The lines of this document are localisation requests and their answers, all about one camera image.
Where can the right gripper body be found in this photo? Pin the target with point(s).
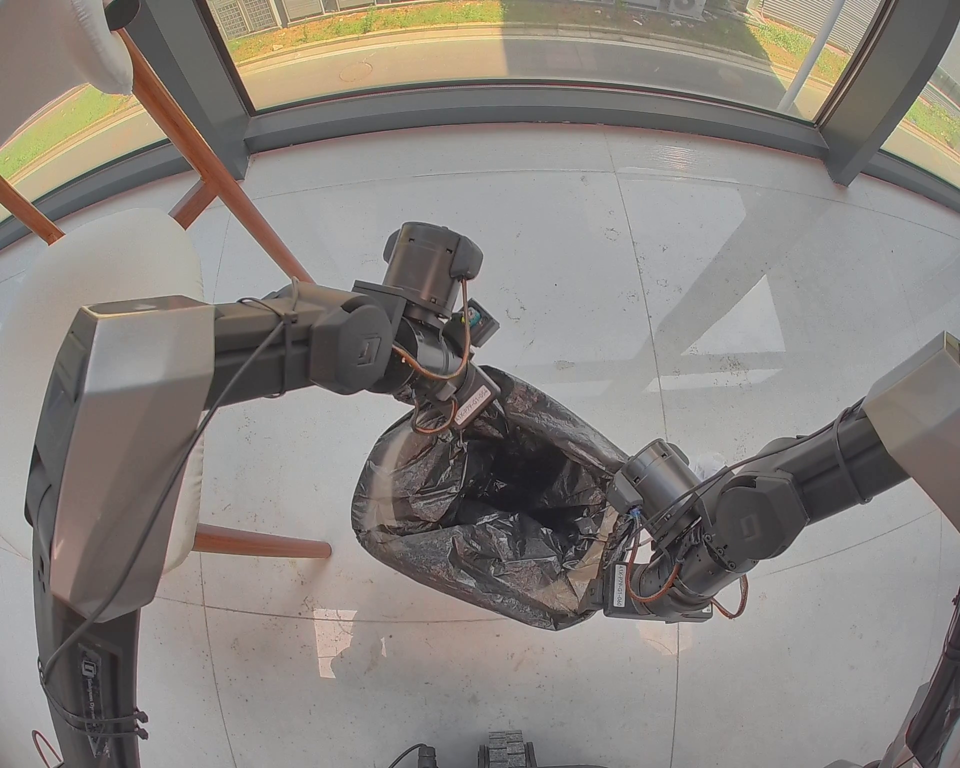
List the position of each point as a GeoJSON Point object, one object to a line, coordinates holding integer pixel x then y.
{"type": "Point", "coordinates": [664, 589]}

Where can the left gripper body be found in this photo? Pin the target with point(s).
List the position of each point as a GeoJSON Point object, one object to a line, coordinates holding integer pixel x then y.
{"type": "Point", "coordinates": [439, 360]}

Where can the white paper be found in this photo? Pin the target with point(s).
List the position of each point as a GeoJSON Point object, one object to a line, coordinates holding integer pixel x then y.
{"type": "Point", "coordinates": [707, 465]}

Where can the black plastic bag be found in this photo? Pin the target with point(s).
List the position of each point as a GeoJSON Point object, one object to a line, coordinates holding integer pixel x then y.
{"type": "Point", "coordinates": [465, 555]}

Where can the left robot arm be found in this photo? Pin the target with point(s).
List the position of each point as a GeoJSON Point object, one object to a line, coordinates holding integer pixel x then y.
{"type": "Point", "coordinates": [135, 390]}

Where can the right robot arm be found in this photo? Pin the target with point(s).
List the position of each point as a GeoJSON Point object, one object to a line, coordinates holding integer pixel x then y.
{"type": "Point", "coordinates": [757, 517]}

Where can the window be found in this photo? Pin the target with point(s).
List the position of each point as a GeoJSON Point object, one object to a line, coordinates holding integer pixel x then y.
{"type": "Point", "coordinates": [525, 67]}

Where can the white cushioned wooden chair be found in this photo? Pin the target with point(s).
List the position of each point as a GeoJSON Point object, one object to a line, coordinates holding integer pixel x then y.
{"type": "Point", "coordinates": [112, 262]}

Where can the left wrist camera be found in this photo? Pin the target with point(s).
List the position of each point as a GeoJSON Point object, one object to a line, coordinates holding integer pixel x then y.
{"type": "Point", "coordinates": [480, 324]}

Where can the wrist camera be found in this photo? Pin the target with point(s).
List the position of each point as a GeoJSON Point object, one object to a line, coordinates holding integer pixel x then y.
{"type": "Point", "coordinates": [621, 493]}
{"type": "Point", "coordinates": [480, 324]}

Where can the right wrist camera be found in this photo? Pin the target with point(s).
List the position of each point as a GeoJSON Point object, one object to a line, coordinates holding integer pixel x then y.
{"type": "Point", "coordinates": [621, 493]}

